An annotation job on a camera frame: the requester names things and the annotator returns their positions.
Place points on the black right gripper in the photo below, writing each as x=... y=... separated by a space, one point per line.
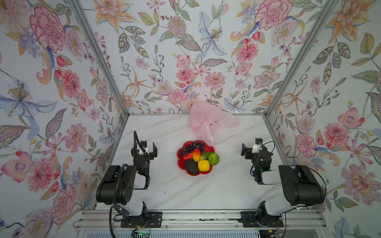
x=252 y=153

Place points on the green round textured fruit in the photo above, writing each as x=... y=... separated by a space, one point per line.
x=214 y=159

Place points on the pink plastic bag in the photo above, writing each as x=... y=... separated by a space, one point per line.
x=206 y=120

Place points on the dark purple grape bunch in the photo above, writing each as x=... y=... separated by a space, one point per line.
x=190 y=146

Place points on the red yellow mango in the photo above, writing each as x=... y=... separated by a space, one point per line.
x=196 y=155

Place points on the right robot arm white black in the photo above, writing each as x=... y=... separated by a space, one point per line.
x=299 y=185

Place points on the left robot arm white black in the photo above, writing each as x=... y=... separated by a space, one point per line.
x=119 y=182

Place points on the red flower-shaped plate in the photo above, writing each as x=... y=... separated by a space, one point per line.
x=181 y=162

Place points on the red strawberry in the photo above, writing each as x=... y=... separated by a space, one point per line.
x=188 y=156

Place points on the dark avocado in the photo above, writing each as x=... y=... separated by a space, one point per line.
x=191 y=167

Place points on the yellow lemon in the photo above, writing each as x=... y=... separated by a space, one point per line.
x=203 y=166

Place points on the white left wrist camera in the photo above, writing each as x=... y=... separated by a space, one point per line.
x=143 y=146

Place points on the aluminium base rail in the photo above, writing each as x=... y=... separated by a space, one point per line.
x=304 y=219

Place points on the right aluminium corner post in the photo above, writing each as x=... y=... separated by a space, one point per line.
x=304 y=50

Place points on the aluminium corner post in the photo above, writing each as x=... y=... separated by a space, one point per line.
x=89 y=34
x=304 y=50

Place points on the left aluminium corner post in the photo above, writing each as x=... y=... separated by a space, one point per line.
x=89 y=34

